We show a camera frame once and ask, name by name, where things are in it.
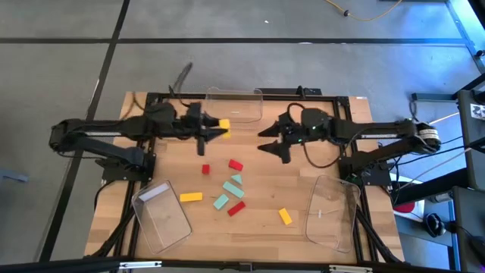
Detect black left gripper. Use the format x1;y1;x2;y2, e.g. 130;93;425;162
180;101;229;157

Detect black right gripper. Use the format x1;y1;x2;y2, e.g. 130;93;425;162
257;111;304;165

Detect long teal block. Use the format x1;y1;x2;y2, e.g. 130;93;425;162
221;180;246;199

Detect long yellow block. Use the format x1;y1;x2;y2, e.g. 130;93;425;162
179;191;204;203

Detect teal rectangular block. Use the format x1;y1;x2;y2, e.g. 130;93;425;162
212;193;230;211

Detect long red block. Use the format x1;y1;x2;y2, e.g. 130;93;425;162
227;200;247;218

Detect clear plastic bin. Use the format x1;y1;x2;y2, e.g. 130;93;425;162
305;174;361;254
131;178;193;255
204;86;264;124

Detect red round object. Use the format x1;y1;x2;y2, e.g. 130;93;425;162
393;201;417;215

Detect black metal beam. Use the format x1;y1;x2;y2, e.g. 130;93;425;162
392;168;470;206

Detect black floor stand bar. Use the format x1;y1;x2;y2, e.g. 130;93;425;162
411;92;462;102

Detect black headphones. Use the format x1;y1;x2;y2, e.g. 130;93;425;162
423;212;449;238

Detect black cabinet with marker tag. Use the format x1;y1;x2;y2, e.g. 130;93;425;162
456;74;485;192

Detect grey floor object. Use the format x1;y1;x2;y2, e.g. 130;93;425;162
0;168;30;184

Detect black rig beam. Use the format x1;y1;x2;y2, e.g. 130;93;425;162
0;255;485;273

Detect black bar mount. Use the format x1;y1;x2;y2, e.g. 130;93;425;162
252;87;324;97

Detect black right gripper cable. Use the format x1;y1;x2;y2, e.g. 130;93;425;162
286;102;359;170

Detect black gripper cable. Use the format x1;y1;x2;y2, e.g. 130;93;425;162
286;102;359;170
167;61;195;109

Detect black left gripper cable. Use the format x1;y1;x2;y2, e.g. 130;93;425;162
167;61;195;109

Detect black aluminium table frame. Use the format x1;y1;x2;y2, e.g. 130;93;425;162
90;87;405;265

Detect black cable bundle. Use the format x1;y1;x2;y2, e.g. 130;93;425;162
89;180;139;259
355;206;405;264

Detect yellow floor cable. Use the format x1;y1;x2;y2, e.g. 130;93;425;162
324;0;404;23

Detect silver bracket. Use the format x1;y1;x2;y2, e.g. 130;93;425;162
118;259;164;271
328;264;374;273

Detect aluminium rail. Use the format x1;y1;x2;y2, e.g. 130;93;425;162
445;0;485;75

